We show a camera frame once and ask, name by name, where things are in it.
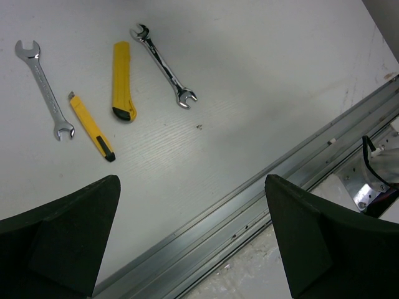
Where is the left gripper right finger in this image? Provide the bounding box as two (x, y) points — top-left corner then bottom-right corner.
(265, 174), (398, 298)

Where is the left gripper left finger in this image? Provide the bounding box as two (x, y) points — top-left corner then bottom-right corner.
(1, 175), (121, 298)

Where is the small silver wrench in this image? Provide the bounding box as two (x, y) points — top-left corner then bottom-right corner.
(15, 40), (75, 141)

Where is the large silver wrench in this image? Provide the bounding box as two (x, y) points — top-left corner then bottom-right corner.
(130, 23), (198, 110)

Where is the slim yellow utility knife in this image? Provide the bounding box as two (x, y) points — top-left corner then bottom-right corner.
(68, 91), (116, 163)

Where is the wide yellow utility knife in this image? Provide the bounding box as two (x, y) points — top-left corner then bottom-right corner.
(112, 41), (137, 122)

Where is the aluminium front rail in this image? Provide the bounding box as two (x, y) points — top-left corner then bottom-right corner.
(94, 77), (398, 298)

